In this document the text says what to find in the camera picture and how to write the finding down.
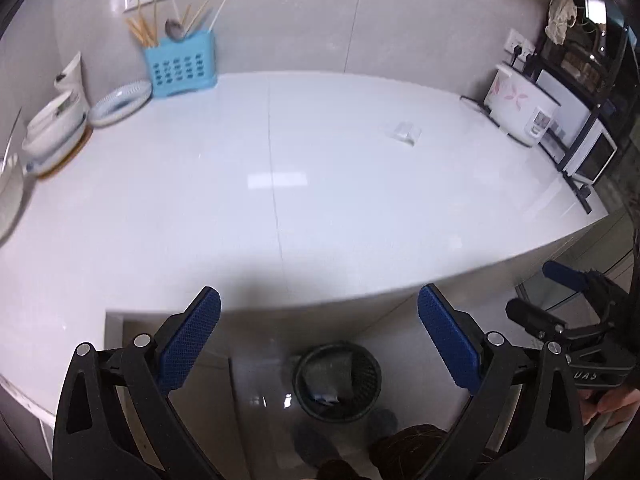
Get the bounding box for bundle of wooden chopsticks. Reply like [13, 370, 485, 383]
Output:
[125, 2, 161, 48]

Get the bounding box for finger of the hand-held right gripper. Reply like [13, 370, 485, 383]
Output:
[506, 298, 568, 343]
[542, 261, 608, 293]

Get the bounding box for blue plastic utensil holder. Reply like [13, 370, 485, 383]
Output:
[144, 30, 218, 99]

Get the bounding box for white chopstick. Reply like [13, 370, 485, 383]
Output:
[207, 0, 232, 31]

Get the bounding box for white ceramic bowl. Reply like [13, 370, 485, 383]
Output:
[22, 87, 88, 146]

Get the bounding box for wooden coaster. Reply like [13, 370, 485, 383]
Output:
[37, 127, 95, 179]

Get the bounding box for hanging beige cloth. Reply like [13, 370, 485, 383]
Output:
[545, 0, 576, 43]

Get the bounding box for white floral rice cooker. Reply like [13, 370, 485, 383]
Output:
[484, 62, 561, 148]

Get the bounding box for person's right hand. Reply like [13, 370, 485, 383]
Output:
[580, 385, 640, 428]

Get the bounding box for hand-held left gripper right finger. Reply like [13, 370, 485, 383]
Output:
[417, 283, 586, 480]

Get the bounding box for black metal rack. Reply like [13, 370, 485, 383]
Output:
[522, 0, 640, 213]

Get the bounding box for blue patterned plate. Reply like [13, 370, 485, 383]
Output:
[88, 80, 152, 128]

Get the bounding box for grey slipper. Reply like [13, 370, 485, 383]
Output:
[368, 408, 401, 436]

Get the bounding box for white plate with dark rim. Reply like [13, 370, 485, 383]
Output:
[0, 155, 26, 241]

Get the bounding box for white microwave oven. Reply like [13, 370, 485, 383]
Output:
[537, 67, 618, 184]

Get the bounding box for clear plastic wrapper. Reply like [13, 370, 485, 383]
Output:
[389, 121, 422, 147]

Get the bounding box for white ceramic vase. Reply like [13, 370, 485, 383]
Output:
[54, 51, 90, 111]

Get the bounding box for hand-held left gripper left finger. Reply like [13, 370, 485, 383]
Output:
[52, 286, 223, 480]

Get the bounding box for black mesh trash bin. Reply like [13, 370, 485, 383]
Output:
[292, 342, 382, 423]

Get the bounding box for white bowl with blue pattern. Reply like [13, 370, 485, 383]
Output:
[22, 125, 88, 162]

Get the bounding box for person's dark trousers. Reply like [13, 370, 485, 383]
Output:
[320, 424, 451, 480]

